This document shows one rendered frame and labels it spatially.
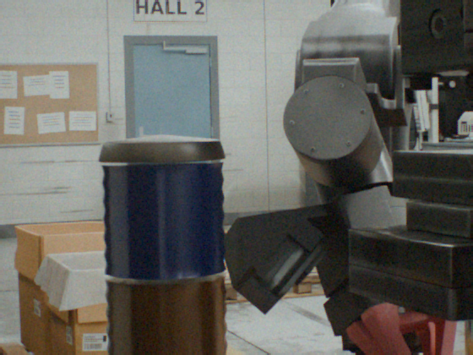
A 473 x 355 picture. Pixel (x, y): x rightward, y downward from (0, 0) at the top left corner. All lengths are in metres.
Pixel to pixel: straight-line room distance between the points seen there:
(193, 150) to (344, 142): 0.34
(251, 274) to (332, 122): 0.11
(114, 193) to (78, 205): 11.21
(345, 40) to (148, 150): 0.46
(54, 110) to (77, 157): 0.58
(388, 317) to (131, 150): 0.40
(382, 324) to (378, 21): 0.23
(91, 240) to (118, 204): 4.33
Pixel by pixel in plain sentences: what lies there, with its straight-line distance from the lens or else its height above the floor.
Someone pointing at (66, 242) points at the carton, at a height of 0.69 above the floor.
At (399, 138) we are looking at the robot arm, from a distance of 0.97.
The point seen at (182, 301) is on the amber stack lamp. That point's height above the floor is 1.15.
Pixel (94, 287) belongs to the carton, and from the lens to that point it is 4.02.
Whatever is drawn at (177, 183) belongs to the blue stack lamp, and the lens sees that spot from 0.30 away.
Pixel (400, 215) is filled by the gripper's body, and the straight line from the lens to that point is 0.70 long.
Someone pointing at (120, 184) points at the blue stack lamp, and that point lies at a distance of 0.30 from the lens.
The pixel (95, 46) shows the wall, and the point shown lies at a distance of 11.56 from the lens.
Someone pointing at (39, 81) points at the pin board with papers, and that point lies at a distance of 11.41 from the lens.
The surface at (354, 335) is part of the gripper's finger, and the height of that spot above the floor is 1.06.
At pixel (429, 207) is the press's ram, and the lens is 0.55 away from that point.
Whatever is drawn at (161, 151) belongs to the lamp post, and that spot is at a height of 1.19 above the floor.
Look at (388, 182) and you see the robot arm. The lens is 0.71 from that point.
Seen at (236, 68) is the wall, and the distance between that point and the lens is 11.99.
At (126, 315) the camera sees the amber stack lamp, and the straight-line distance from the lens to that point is 0.31.
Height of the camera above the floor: 1.20
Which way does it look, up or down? 3 degrees down
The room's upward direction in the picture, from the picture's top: 1 degrees counter-clockwise
